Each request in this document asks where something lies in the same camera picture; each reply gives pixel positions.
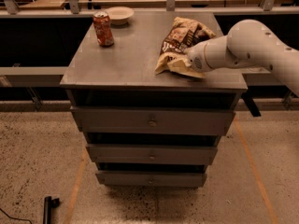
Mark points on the top grey drawer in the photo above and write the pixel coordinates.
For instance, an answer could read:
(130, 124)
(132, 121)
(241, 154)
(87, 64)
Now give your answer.
(156, 121)

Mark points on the black floor post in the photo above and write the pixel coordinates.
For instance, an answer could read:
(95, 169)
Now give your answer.
(49, 204)

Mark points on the bottom grey drawer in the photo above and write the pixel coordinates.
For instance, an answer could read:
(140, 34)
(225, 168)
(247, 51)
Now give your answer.
(115, 178)

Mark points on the brown chip bag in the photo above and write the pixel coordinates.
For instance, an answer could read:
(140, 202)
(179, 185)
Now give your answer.
(185, 33)

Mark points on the grey drawer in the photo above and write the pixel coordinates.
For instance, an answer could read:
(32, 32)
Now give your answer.
(147, 154)
(156, 121)
(115, 178)

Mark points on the middle grey drawer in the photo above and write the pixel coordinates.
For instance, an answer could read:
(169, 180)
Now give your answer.
(147, 154)

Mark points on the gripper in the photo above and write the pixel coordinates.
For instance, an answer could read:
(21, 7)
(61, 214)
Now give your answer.
(196, 57)

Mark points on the red coke can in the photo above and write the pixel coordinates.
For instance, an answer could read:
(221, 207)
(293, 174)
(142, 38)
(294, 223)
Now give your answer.
(101, 23)

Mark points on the grey drawer cabinet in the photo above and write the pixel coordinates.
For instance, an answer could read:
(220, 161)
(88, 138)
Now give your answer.
(122, 76)

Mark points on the white bowl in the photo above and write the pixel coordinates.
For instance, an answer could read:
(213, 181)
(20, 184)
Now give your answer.
(119, 15)

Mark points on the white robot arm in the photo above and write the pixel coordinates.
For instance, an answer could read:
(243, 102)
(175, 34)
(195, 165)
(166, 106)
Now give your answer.
(248, 43)

